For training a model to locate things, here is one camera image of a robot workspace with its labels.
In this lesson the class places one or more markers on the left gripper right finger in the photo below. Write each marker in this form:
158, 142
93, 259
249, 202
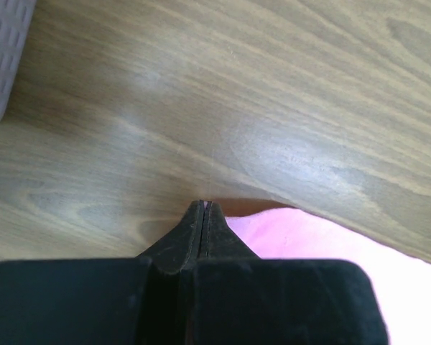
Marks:
238, 298

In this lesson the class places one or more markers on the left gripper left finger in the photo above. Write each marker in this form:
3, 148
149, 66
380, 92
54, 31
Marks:
133, 300

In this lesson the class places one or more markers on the bright pink t shirt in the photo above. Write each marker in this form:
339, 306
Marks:
402, 283

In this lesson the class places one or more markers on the white plastic laundry basket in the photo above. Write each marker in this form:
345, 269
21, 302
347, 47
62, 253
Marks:
15, 18

